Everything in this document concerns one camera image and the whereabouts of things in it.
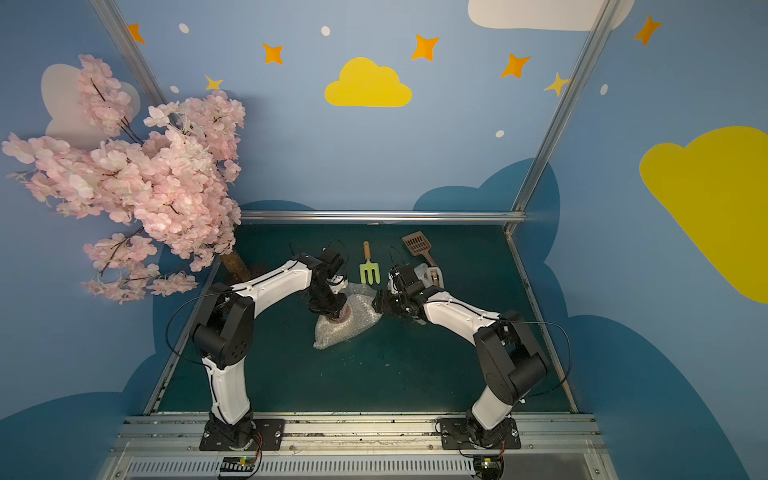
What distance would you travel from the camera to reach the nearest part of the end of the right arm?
0.67 m

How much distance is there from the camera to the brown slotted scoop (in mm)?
1168

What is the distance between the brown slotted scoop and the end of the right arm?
35 cm
